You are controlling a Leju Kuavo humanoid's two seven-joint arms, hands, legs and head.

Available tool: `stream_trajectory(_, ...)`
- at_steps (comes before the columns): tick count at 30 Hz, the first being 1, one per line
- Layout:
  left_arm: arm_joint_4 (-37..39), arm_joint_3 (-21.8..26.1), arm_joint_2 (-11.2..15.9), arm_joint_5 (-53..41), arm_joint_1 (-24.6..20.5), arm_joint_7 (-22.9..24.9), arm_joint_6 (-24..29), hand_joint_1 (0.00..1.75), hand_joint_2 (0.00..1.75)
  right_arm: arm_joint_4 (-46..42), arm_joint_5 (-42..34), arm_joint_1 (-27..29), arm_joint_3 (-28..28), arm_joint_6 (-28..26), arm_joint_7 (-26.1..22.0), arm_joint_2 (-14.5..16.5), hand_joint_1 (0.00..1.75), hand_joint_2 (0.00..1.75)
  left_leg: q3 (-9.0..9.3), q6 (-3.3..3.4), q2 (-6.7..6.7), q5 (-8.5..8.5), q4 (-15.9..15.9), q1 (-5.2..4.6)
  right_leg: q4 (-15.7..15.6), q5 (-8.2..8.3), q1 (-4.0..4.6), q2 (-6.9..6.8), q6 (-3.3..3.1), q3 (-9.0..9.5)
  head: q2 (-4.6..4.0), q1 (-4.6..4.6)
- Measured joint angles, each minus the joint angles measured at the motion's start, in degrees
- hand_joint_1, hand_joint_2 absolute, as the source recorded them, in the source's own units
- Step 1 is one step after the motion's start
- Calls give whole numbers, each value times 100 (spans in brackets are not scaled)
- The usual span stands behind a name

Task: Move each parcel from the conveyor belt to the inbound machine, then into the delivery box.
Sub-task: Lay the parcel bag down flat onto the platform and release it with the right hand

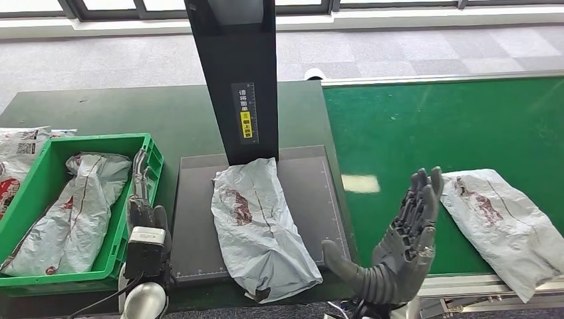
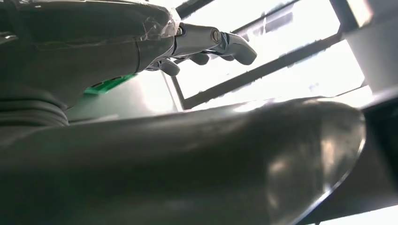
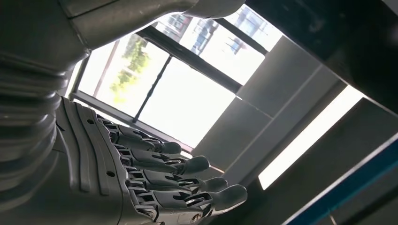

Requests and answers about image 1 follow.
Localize black yellow label sticker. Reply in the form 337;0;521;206
231;82;260;146

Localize green plastic crate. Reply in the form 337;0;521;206
0;133;165;296

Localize black inbound scanner machine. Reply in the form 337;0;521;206
169;0;353;287

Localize green conveyor belt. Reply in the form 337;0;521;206
323;75;564;276

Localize grey plastic parcel bag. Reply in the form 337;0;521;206
440;168;564;304
0;152;133;277
210;158;324;304

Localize white printed QR parcel bag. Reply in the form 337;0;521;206
0;126;52;221

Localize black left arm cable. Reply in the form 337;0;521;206
66;272;144;319

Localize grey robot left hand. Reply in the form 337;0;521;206
126;148;173;265

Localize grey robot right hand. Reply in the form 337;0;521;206
321;166;445;306

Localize aluminium conveyor frame rail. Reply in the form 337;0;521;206
321;69;564;86
414;274;564;319

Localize white round roller cap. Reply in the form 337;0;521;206
304;67;328;82

